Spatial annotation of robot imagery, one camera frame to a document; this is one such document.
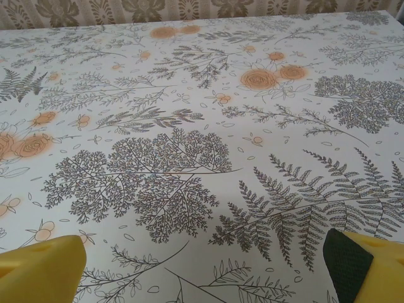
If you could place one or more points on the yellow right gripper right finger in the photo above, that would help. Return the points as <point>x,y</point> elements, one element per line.
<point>372,271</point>

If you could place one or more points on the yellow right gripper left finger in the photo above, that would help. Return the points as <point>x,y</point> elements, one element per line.
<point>41,271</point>

